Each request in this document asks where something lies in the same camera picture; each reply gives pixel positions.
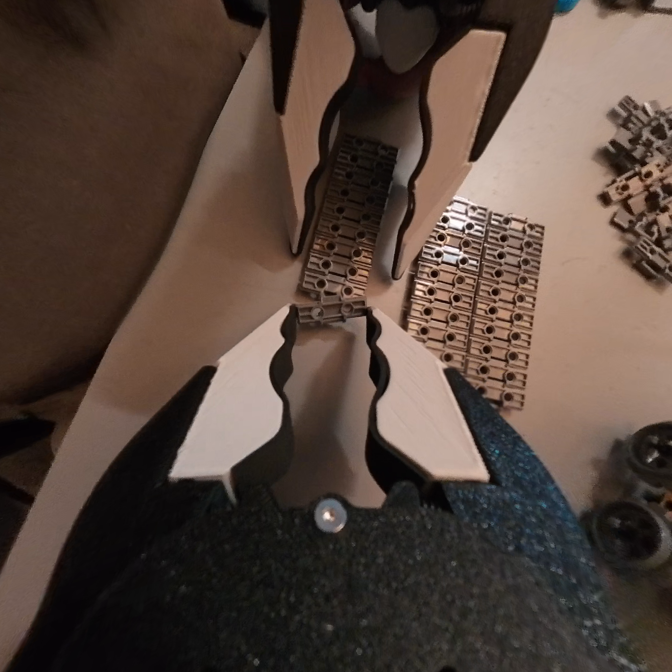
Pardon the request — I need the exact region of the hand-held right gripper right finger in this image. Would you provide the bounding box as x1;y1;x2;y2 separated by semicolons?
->
366;309;492;485

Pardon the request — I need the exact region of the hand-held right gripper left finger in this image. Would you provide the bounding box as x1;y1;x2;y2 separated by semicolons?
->
169;303;303;501

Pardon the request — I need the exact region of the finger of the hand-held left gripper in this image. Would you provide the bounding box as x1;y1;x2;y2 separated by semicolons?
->
391;29;506;280
280;0;360;257

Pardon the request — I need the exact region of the grey track link strip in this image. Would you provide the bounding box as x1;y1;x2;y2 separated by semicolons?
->
298;134;400;296
467;210;546;409
401;197;494;392

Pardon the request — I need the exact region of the single grey track link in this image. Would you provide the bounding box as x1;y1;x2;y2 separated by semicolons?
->
296;300;366;323

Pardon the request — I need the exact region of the pile of loose track pieces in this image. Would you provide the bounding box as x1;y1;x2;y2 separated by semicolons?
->
598;96;672;284

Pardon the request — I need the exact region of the person's brown trouser leg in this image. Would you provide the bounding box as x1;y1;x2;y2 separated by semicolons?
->
0;0;263;405

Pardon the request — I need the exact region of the black toy wheel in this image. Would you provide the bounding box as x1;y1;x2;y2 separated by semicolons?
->
580;499;672;573
609;420;672;499

